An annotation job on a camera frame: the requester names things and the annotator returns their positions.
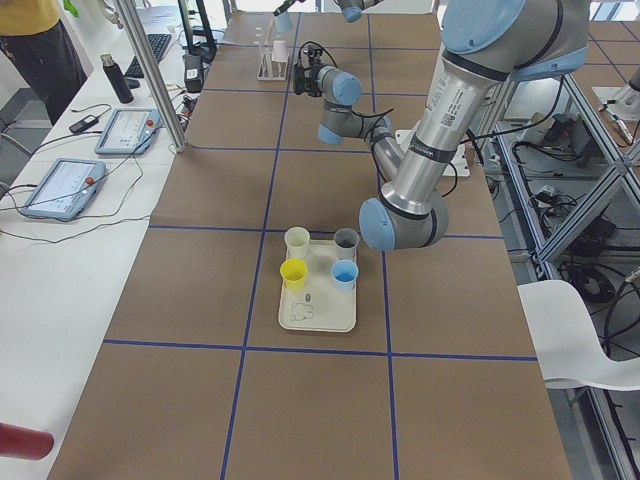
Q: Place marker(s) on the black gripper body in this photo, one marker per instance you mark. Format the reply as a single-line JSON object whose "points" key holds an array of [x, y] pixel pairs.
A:
{"points": [[309, 81]]}

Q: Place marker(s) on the pink plastic cup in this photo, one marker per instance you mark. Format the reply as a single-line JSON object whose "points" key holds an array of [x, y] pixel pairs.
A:
{"points": [[279, 51]]}

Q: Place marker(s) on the light blue plastic cup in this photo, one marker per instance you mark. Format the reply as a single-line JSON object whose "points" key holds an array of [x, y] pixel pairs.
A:
{"points": [[283, 22]]}

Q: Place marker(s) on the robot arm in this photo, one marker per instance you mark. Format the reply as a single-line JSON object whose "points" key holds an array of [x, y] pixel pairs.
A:
{"points": [[485, 44], [340, 91]]}

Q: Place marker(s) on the pale green plastic cup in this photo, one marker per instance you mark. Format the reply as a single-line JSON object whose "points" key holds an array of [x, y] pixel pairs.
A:
{"points": [[297, 241]]}

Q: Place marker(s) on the grey plastic cup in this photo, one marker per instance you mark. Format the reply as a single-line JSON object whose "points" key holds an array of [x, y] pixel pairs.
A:
{"points": [[346, 241]]}

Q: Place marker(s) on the yellow plastic cup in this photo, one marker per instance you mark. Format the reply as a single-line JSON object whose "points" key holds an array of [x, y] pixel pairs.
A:
{"points": [[294, 272]]}

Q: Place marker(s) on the black water bottle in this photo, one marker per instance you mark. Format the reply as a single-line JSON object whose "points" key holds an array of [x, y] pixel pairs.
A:
{"points": [[116, 79]]}

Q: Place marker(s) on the teach pendant with red button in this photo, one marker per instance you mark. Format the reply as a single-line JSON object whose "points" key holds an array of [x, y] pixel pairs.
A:
{"points": [[128, 131]]}

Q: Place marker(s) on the cream plastic tray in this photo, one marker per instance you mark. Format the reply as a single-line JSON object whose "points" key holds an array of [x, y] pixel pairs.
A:
{"points": [[319, 306]]}

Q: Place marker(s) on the person in yellow shirt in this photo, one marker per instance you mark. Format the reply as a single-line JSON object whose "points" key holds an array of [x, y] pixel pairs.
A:
{"points": [[36, 42]]}

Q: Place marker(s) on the white chair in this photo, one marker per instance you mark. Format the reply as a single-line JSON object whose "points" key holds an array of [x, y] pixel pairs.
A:
{"points": [[566, 343]]}

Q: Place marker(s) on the red cylinder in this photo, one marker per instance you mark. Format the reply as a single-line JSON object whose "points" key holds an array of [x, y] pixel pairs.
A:
{"points": [[23, 443]]}

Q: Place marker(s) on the white wire cup rack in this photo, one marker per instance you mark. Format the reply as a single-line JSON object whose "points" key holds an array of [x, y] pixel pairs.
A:
{"points": [[267, 69]]}

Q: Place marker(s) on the aluminium frame post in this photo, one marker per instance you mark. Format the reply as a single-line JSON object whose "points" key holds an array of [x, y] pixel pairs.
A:
{"points": [[137, 36]]}

